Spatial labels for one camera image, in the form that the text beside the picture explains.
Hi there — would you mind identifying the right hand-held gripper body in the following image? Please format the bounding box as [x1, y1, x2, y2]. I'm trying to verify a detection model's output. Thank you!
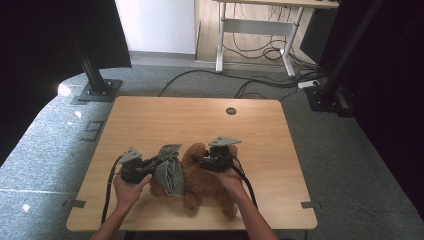
[206, 135, 242, 173]

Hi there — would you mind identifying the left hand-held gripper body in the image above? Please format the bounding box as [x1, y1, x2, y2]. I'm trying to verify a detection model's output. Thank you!
[117, 146, 155, 185]

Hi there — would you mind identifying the grey doll garment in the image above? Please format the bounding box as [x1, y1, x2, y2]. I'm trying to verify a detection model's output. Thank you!
[153, 143, 186, 198]

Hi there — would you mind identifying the brown teddy bear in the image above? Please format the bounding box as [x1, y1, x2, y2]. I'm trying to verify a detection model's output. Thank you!
[148, 142, 240, 222]

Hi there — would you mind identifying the person's left hand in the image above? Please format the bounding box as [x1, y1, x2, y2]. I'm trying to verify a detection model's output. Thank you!
[112, 172, 153, 210]

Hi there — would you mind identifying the person's right hand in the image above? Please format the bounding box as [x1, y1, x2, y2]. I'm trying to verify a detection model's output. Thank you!
[208, 165, 247, 202]

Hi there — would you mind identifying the black metal stand with base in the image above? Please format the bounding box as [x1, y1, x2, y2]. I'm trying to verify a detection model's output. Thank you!
[70, 31, 124, 105]
[304, 0, 385, 118]

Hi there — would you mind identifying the white power strip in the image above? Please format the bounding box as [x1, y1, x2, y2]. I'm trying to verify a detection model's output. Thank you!
[297, 79, 321, 90]

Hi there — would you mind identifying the dark curtain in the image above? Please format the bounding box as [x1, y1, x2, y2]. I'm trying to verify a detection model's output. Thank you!
[0, 0, 132, 162]
[319, 0, 424, 219]

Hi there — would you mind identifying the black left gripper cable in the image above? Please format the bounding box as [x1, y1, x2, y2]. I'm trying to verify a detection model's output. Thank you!
[100, 154, 125, 225]

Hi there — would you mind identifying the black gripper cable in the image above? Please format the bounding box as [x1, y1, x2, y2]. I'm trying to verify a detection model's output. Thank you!
[229, 162, 259, 210]
[100, 154, 125, 225]

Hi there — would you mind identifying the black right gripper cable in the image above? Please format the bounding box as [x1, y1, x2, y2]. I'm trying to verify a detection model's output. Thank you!
[229, 162, 259, 210]

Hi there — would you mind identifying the grey floor outlet frame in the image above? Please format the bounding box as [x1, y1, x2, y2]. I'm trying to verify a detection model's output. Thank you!
[79, 120, 105, 143]

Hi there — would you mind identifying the grey table edge bracket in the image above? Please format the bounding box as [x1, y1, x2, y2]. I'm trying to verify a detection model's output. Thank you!
[300, 200, 323, 210]
[62, 199, 87, 209]

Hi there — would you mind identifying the long black floor cable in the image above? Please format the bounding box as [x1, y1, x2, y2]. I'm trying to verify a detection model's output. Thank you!
[157, 68, 303, 98]

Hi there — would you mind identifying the black cable bundle under desk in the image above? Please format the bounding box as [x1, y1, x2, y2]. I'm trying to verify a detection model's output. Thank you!
[222, 32, 292, 62]

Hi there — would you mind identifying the white desk frame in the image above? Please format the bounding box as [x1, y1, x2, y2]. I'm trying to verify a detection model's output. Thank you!
[213, 0, 341, 79]

